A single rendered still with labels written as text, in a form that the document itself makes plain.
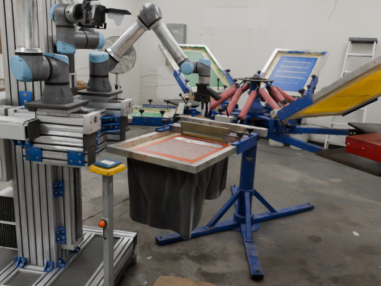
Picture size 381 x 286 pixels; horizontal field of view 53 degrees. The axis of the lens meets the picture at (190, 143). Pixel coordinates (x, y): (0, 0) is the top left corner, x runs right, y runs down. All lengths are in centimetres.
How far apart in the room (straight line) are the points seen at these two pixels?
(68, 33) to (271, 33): 526
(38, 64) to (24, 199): 89
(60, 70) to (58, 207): 87
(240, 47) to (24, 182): 512
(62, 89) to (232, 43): 522
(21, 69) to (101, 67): 66
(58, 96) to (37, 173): 57
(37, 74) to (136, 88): 617
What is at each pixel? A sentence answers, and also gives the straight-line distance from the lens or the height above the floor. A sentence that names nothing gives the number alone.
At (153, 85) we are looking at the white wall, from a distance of 780.
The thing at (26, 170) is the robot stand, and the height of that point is 83.
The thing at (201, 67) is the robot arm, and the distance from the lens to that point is 240.
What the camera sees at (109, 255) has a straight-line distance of 213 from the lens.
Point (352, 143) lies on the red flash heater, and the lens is 226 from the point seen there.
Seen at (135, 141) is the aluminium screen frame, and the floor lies 98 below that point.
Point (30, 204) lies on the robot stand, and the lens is 240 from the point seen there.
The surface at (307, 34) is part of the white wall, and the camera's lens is 646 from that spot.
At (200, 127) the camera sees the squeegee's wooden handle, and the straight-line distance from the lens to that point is 247.
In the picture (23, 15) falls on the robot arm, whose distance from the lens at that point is 185.
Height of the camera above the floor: 156
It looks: 15 degrees down
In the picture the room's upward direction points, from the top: 3 degrees clockwise
